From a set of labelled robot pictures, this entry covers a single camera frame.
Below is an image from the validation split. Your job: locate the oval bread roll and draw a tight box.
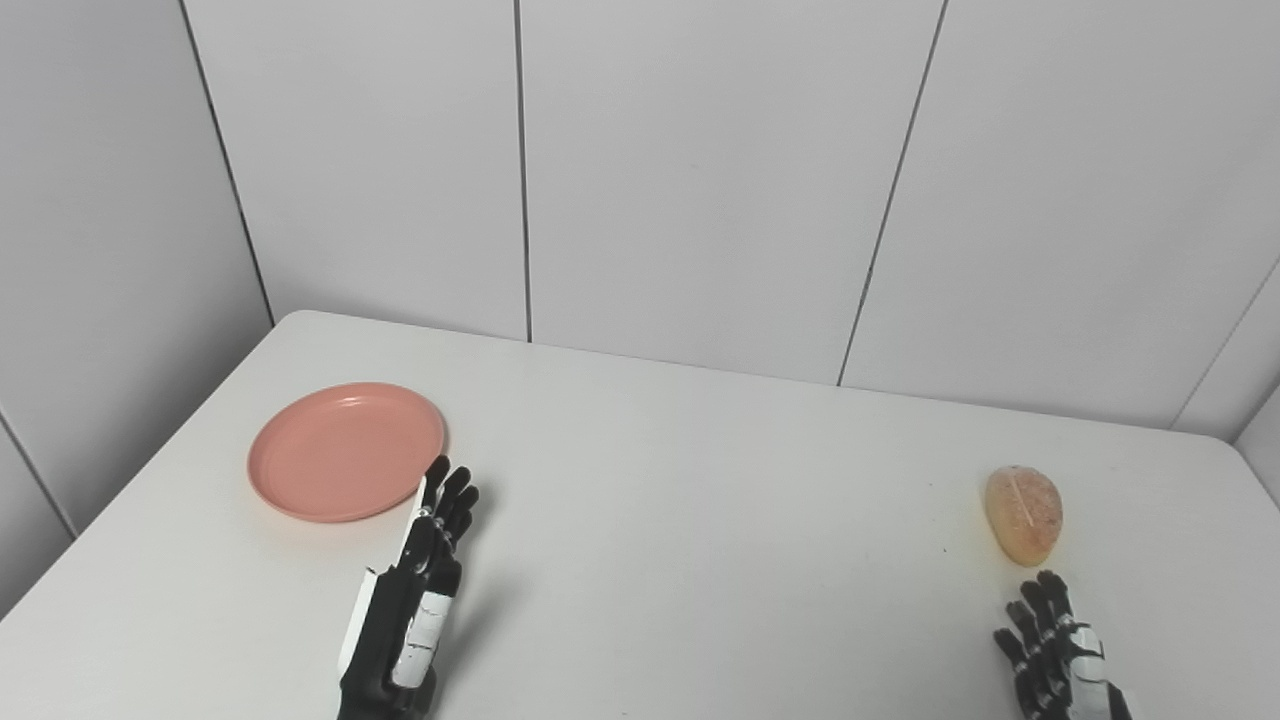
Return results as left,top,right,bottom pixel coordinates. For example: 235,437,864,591
985,465,1064,568

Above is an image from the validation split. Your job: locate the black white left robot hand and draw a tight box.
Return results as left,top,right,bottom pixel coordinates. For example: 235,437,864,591
337,455,481,720

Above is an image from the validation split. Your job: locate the pink round plate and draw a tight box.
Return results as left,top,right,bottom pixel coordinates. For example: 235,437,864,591
247,382,448,524

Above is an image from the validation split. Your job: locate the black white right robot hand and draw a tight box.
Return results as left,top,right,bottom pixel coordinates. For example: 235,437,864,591
992,570,1136,720

